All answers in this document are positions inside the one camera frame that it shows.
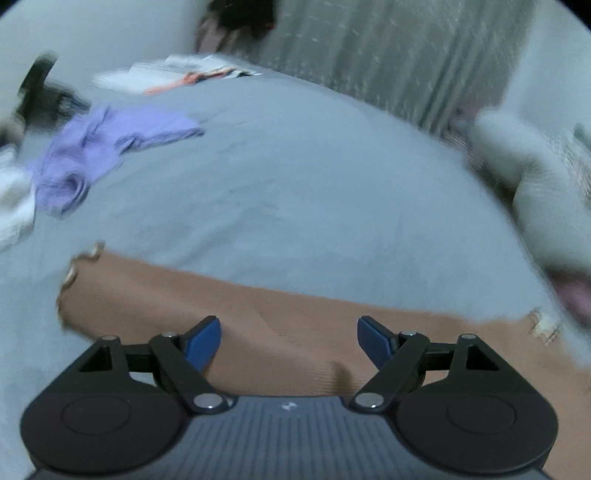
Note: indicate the open book with orange edge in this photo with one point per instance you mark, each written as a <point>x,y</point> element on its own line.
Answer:
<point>134,78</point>

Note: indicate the purple garment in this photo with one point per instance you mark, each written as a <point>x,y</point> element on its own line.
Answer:
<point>92,152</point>

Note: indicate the pink hanging garment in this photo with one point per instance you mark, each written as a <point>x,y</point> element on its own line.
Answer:
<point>207,37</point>

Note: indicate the open white book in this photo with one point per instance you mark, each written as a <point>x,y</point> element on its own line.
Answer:
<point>203,62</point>

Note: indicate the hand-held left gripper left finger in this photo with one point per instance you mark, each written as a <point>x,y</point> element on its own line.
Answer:
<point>203,344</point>

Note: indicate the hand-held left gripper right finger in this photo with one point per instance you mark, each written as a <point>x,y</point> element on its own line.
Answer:
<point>374,341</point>

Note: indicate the white cloth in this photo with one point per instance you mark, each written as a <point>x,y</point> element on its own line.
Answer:
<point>14,203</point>

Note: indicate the grey bed blanket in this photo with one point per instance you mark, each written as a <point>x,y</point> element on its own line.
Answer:
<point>300,184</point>

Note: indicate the grey folded duvet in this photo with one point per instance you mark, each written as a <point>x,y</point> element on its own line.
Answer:
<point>545,194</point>

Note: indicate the dark hanging jacket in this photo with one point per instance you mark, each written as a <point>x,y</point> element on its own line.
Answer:
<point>240,14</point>

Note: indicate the grey star-print curtain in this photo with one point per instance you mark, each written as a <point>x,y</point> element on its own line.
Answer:
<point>392,55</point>

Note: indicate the brown ribbed sweater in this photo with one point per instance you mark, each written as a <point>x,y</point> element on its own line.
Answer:
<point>300,323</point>

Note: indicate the pink blanket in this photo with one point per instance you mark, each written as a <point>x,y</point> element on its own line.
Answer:
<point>577,295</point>

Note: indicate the dark blurred object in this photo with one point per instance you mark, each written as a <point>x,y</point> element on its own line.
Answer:
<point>46,101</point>

